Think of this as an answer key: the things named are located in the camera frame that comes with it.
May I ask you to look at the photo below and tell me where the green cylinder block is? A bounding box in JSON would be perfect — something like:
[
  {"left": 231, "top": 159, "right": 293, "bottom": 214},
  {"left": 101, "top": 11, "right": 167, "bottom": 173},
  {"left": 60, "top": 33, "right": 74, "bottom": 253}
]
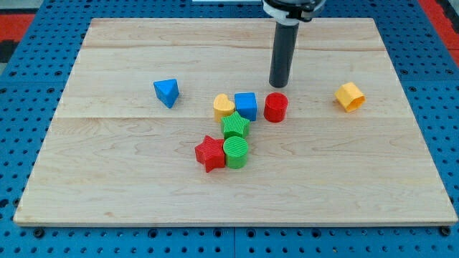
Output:
[{"left": 223, "top": 136, "right": 248, "bottom": 169}]

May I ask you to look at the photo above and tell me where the red star block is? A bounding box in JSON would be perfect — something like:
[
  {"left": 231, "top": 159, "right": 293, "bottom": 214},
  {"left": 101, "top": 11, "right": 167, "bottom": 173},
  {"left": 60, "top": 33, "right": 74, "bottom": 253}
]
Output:
[{"left": 194, "top": 135, "right": 225, "bottom": 173}]

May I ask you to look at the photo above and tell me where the wooden board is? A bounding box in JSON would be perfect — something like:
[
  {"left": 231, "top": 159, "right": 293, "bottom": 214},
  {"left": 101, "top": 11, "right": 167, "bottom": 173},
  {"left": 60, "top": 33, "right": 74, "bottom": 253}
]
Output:
[{"left": 14, "top": 18, "right": 458, "bottom": 227}]

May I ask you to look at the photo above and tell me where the yellow hexagon block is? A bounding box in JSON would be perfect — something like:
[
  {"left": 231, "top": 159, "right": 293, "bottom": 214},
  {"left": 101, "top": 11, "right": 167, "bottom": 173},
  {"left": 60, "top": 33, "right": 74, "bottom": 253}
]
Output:
[{"left": 334, "top": 82, "right": 366, "bottom": 113}]

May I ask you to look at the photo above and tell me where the yellow heart block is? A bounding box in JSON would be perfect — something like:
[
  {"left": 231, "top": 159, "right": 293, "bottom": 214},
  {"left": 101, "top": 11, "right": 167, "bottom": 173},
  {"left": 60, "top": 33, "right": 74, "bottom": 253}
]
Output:
[{"left": 213, "top": 93, "right": 235, "bottom": 123}]

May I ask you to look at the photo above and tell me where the red cylinder block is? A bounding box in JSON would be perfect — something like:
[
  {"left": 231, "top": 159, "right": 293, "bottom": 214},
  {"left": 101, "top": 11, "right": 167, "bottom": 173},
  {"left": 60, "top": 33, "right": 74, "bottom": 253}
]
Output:
[{"left": 263, "top": 92, "right": 288, "bottom": 123}]

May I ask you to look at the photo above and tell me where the green star block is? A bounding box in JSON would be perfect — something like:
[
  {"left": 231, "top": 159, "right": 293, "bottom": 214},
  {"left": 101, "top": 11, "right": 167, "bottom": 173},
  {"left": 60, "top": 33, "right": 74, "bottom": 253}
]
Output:
[{"left": 221, "top": 111, "right": 250, "bottom": 139}]

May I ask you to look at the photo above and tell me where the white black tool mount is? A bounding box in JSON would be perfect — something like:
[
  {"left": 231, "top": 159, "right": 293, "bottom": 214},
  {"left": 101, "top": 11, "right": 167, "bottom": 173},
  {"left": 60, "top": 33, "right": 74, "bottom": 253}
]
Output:
[{"left": 262, "top": 0, "right": 326, "bottom": 25}]

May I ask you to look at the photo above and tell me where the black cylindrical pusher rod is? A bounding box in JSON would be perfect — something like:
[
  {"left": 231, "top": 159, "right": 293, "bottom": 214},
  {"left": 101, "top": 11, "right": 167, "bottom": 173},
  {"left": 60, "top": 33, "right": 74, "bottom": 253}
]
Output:
[{"left": 269, "top": 22, "right": 299, "bottom": 88}]

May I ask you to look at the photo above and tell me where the blue cube block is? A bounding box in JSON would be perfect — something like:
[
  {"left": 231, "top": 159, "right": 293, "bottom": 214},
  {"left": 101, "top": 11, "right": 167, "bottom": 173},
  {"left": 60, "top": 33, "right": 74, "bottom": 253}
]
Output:
[{"left": 235, "top": 92, "right": 257, "bottom": 121}]

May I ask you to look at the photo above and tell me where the blue triangle block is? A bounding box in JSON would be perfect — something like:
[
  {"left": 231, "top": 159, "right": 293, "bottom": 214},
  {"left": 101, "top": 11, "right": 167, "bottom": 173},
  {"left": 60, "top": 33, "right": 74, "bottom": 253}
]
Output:
[{"left": 153, "top": 79, "right": 179, "bottom": 109}]

